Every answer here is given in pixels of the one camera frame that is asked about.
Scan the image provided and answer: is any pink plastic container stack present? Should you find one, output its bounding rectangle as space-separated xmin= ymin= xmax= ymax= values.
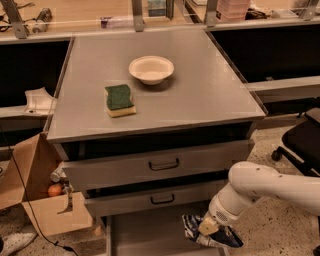
xmin=217 ymin=0 xmax=250 ymax=22

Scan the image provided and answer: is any black office chair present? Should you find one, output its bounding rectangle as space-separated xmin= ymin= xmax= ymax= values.
xmin=271 ymin=107 xmax=320 ymax=256

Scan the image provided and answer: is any green and yellow sponge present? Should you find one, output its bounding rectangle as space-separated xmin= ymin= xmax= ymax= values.
xmin=105 ymin=84 xmax=136 ymax=118

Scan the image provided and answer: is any white paper bowl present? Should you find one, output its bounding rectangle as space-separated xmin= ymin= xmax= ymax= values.
xmin=129 ymin=56 xmax=174 ymax=85

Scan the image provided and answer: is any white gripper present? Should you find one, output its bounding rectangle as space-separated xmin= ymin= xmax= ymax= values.
xmin=198 ymin=195 xmax=239 ymax=236

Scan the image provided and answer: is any metal tool in box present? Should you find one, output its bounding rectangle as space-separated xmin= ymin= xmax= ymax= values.
xmin=60 ymin=183 xmax=73 ymax=214

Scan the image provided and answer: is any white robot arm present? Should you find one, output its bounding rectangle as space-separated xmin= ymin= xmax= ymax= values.
xmin=199 ymin=161 xmax=320 ymax=236

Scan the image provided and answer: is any white shoe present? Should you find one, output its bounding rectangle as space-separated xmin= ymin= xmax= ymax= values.
xmin=0 ymin=232 xmax=37 ymax=256

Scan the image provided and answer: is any black floor cable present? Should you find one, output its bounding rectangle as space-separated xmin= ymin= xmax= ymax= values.
xmin=0 ymin=124 xmax=81 ymax=256

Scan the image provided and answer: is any middle grey drawer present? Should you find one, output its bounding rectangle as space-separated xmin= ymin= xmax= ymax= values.
xmin=84 ymin=179 xmax=227 ymax=216

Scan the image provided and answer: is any small can in box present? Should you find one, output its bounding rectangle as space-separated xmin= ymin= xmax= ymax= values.
xmin=50 ymin=167 xmax=67 ymax=183

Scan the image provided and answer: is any white plastic bracket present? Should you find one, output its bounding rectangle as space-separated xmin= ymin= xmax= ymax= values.
xmin=23 ymin=87 xmax=57 ymax=115

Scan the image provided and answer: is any bottom grey drawer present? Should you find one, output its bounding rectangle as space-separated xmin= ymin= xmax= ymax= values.
xmin=106 ymin=202 xmax=230 ymax=256

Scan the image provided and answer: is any blue chip bag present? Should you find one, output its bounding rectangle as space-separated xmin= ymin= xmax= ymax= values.
xmin=182 ymin=215 xmax=243 ymax=248

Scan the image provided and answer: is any grey metal drawer cabinet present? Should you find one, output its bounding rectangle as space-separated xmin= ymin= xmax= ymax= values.
xmin=46 ymin=27 xmax=268 ymax=256

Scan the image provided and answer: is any brown cardboard box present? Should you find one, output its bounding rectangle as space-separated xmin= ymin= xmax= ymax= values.
xmin=0 ymin=134 xmax=93 ymax=236

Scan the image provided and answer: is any grey drawer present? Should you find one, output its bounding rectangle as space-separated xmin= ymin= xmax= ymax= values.
xmin=106 ymin=202 xmax=230 ymax=256
xmin=62 ymin=139 xmax=254 ymax=191
xmin=84 ymin=179 xmax=227 ymax=216

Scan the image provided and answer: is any orange fruit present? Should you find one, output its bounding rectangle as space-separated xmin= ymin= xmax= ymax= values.
xmin=48 ymin=184 xmax=62 ymax=197

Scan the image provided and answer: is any top grey drawer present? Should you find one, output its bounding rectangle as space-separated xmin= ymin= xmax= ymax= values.
xmin=62 ymin=139 xmax=254 ymax=191

